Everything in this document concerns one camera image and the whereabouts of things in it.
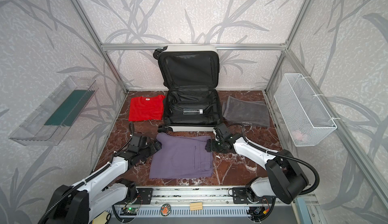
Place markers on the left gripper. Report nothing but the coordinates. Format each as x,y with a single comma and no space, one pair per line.
152,146

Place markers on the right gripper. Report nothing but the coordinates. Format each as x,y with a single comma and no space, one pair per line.
212,145

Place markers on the purple trousers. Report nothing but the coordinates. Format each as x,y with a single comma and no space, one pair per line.
181,158

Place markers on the red t-shirt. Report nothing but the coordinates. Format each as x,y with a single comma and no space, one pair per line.
146,108

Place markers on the grey towel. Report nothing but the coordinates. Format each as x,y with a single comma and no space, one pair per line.
253,113

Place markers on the clear bottle white cap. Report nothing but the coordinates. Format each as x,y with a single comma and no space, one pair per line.
196,111

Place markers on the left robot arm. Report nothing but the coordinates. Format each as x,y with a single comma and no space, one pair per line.
61,209

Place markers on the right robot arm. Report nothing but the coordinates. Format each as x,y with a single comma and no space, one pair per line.
287,176

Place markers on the green circuit board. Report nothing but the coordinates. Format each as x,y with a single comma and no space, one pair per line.
129,211

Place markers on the round red green badge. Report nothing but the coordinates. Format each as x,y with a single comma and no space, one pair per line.
165,210

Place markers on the small wooden block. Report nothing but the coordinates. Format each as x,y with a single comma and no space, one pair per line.
196,206

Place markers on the pink item in basket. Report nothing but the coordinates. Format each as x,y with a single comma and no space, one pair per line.
299,136

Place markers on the black and white suitcase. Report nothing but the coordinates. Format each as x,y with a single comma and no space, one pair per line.
191,74

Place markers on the black and yellow glove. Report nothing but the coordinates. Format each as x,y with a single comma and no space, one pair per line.
103,218

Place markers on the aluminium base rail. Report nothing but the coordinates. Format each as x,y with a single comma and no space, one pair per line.
174,195

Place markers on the white wire mesh basket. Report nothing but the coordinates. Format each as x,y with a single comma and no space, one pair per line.
302,109

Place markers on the clear plastic wall tray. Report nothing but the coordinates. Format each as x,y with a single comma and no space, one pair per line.
51,121

